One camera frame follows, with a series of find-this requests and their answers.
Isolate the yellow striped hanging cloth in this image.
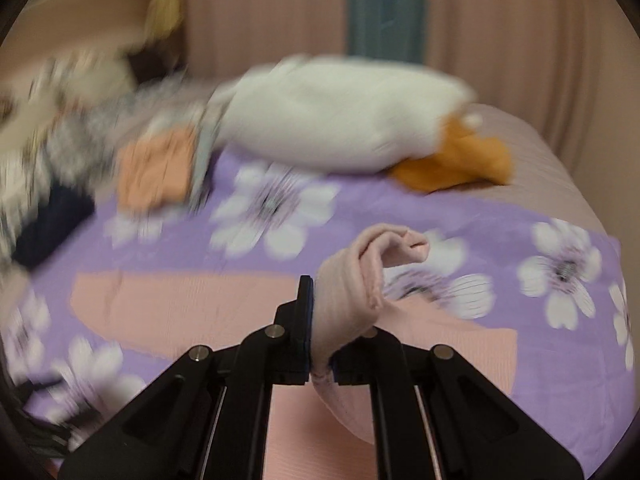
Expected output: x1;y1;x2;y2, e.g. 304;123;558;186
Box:
144;0;183;42

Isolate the white goose plush toy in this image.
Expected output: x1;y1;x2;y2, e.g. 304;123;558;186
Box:
208;55;513;193

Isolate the beige curtain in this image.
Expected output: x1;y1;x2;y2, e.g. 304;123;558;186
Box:
179;0;640;176

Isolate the orange patterned folded garment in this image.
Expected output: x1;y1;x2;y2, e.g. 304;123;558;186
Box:
116;127;196;214

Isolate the teal curtain strip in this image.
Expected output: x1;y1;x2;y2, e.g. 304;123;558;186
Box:
347;0;426;64

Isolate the purple floral bed sheet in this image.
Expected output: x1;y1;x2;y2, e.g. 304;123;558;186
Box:
2;152;634;474

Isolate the grey plaid blanket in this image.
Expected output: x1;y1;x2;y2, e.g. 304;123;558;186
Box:
1;52;137;266

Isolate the dark navy garment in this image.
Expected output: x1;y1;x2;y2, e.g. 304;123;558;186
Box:
11;182;96;271

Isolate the pink knit sweater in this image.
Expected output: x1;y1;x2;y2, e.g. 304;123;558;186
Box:
70;224;518;479

